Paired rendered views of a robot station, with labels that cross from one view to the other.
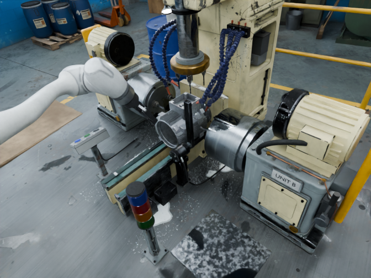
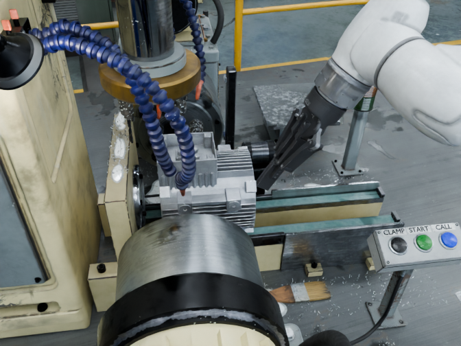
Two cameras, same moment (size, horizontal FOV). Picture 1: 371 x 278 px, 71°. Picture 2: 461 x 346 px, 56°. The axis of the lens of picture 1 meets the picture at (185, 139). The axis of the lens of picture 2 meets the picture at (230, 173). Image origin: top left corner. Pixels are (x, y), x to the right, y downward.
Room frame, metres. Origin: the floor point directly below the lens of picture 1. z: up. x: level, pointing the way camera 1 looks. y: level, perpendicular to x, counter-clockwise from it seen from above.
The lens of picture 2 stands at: (1.65, 0.47, 1.68)
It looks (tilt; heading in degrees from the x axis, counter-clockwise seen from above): 39 degrees down; 214
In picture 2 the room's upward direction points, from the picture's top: 1 degrees clockwise
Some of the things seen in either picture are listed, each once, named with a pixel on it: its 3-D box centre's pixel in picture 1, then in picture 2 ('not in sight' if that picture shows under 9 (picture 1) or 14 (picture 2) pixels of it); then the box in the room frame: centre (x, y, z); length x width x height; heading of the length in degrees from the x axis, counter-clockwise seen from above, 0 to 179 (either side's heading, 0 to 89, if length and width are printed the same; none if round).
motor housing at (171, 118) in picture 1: (180, 124); (206, 191); (1.06, 0.02, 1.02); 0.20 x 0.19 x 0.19; 132
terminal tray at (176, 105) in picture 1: (185, 106); (186, 160); (1.09, -0.01, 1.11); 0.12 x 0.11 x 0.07; 132
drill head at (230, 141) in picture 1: (242, 142); (174, 108); (0.86, -0.25, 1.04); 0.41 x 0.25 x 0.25; 43
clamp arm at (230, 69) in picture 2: (189, 125); (230, 117); (0.91, -0.02, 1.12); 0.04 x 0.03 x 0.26; 133
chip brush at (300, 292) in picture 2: not in sight; (287, 294); (1.05, 0.24, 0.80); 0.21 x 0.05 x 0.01; 134
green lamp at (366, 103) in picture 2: (144, 218); (363, 99); (0.51, 0.17, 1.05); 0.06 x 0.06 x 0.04
